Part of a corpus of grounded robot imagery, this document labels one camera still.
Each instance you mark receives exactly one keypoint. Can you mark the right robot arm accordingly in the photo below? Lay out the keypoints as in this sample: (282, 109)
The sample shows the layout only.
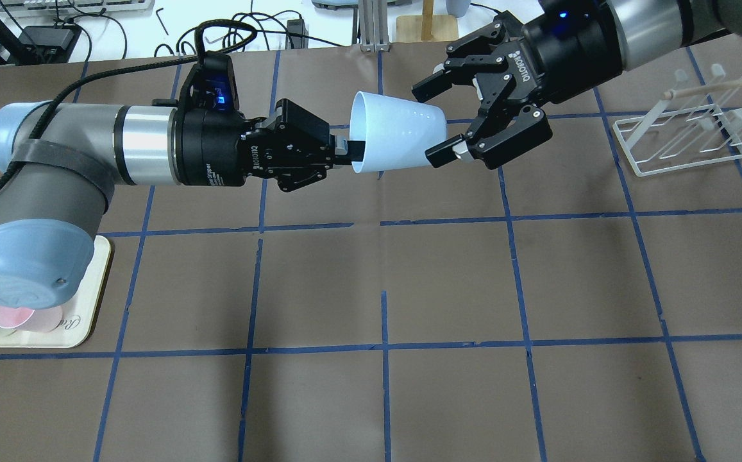
(651, 29)

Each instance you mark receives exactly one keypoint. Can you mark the light blue plastic cup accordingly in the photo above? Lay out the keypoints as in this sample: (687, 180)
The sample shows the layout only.
(395, 132)

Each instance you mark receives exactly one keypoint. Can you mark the wooden board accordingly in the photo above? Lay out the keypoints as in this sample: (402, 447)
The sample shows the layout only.
(426, 27)

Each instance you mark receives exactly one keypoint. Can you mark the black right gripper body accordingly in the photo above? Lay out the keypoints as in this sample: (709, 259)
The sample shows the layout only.
(571, 48)

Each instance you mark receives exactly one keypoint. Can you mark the white wire cup rack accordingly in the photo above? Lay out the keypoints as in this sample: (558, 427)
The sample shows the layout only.
(685, 133)

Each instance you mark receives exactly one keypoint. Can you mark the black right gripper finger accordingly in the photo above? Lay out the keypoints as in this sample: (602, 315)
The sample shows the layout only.
(497, 143)
(442, 79)

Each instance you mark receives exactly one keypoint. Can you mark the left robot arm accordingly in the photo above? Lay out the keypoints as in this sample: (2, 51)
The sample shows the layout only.
(51, 209)

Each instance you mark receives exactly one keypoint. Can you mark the cream serving tray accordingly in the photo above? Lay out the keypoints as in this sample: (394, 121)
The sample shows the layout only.
(79, 313)

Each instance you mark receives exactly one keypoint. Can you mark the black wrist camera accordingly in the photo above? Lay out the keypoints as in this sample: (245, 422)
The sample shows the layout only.
(211, 85)

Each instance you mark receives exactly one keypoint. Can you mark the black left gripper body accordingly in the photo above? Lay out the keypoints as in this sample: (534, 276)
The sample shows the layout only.
(209, 149)

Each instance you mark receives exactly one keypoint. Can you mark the pink plastic cup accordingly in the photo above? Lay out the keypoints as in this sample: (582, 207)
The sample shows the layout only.
(29, 319)

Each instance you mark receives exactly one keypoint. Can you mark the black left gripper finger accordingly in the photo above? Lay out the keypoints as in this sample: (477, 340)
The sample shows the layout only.
(346, 151)

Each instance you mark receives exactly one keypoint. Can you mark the wooden rack dowel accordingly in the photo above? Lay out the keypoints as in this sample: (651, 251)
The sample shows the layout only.
(704, 89)

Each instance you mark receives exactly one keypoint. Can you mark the black power adapter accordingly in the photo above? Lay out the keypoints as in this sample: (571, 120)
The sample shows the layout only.
(51, 43)

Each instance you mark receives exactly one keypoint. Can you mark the aluminium frame post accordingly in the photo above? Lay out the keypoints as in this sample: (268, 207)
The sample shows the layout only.
(373, 26)

